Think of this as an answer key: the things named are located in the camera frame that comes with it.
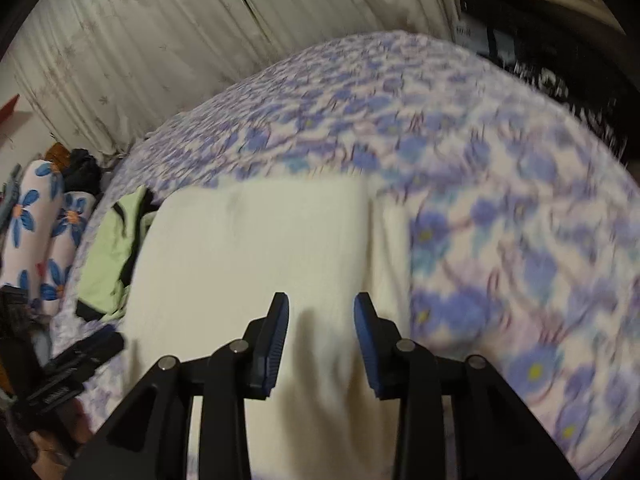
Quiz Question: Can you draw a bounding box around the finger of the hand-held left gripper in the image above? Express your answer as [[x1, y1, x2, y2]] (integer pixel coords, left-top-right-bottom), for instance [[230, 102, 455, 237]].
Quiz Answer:
[[45, 329, 125, 383], [25, 379, 85, 410]]

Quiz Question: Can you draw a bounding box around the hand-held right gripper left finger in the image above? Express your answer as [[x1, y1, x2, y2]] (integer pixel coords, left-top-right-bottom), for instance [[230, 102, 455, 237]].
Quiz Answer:
[[65, 291, 291, 480]]

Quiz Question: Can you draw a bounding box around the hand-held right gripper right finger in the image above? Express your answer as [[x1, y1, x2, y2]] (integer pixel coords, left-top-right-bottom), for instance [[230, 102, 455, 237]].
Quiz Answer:
[[353, 291, 571, 480]]

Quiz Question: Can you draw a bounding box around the cream knit sweater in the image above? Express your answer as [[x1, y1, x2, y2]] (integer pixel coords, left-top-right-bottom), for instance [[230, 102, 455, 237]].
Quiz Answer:
[[120, 177, 416, 480]]

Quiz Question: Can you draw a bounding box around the dark clothes pile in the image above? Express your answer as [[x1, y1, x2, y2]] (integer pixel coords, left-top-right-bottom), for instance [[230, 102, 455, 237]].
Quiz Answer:
[[62, 149, 104, 194]]

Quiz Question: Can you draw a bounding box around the person's left hand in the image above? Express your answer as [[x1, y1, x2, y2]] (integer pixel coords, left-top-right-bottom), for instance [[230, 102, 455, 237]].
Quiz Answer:
[[27, 410, 95, 468]]

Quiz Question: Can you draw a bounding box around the light green garment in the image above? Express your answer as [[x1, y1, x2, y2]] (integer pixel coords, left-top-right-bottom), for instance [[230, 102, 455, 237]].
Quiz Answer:
[[75, 185, 160, 322]]

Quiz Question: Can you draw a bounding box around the folded white blue-flower blanket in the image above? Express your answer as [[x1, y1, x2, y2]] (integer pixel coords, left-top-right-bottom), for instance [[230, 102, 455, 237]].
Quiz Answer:
[[0, 159, 97, 317]]

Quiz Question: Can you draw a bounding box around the orange brown cloth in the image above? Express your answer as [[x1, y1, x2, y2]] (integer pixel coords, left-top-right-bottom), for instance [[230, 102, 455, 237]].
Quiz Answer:
[[44, 142, 72, 167]]

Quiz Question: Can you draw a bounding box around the blue floral bed sheet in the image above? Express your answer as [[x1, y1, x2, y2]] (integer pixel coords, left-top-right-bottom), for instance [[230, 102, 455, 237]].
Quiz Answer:
[[50, 30, 640, 480]]

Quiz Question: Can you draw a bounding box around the white curtain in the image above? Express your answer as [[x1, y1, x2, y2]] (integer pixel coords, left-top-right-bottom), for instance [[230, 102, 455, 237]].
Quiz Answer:
[[10, 0, 461, 161]]

